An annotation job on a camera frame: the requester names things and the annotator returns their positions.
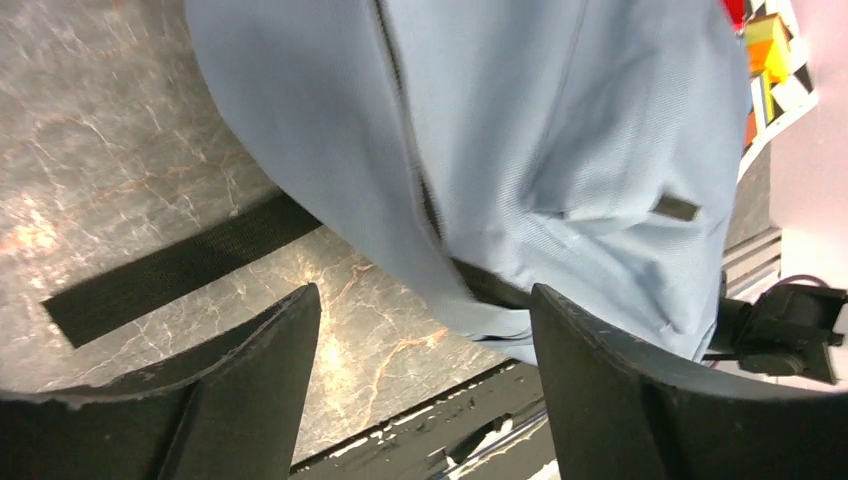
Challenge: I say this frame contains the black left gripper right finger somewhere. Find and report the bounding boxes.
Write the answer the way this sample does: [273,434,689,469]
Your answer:
[530,284,847,479]

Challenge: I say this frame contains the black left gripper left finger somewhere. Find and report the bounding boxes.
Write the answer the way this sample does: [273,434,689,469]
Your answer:
[1,284,321,479]

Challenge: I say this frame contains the orange green toy blocks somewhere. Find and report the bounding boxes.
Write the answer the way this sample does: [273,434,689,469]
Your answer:
[744,13,791,84]

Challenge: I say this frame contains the striped colour block stack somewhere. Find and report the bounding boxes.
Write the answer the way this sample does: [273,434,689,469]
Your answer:
[745,70,775,152]

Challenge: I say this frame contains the black white checkered mat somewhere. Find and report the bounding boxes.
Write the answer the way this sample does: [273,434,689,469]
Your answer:
[737,0,818,180]

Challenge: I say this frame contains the red toy block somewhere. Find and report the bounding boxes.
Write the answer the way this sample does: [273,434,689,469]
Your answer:
[719,0,747,33]

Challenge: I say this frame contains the blue fabric backpack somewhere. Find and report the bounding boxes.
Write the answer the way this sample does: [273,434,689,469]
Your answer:
[40,0,753,367]

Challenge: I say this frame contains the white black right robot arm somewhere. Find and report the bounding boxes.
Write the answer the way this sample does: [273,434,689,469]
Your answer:
[703,284,847,385]

